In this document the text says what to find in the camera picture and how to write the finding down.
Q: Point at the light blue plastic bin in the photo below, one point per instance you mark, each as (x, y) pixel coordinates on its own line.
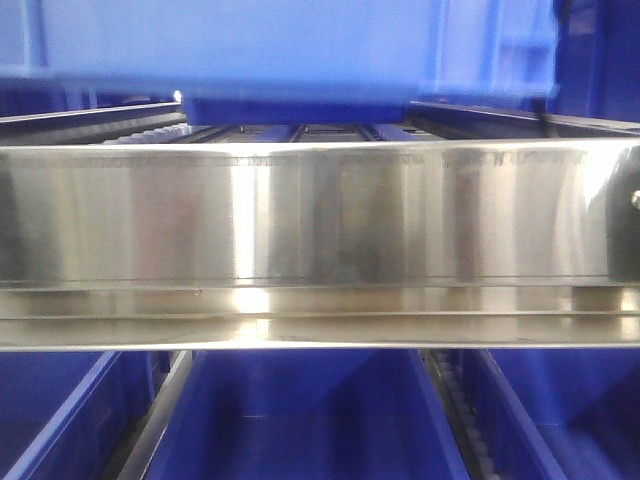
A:
(285, 61)

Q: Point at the dark blue bin lower centre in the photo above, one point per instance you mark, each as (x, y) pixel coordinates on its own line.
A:
(308, 414)

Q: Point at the dark blue bin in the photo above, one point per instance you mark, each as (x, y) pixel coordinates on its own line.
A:
(308, 414)
(597, 60)
(64, 414)
(556, 413)

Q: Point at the upper roller track left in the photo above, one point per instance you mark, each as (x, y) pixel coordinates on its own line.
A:
(87, 126)

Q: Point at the roller track lower right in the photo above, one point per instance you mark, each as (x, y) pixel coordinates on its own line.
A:
(461, 416)

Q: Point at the dark blue bin lower right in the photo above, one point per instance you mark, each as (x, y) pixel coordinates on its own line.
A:
(556, 413)

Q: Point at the dark blue bin lower left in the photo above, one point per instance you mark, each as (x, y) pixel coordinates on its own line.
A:
(64, 414)

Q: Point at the dark blue bin upper right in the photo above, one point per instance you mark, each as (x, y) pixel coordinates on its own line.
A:
(597, 60)

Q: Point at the stainless steel shelf front rail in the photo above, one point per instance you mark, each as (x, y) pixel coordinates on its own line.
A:
(401, 244)

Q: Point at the steel divider rail lower left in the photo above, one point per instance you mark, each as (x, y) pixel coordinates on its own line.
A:
(134, 454)

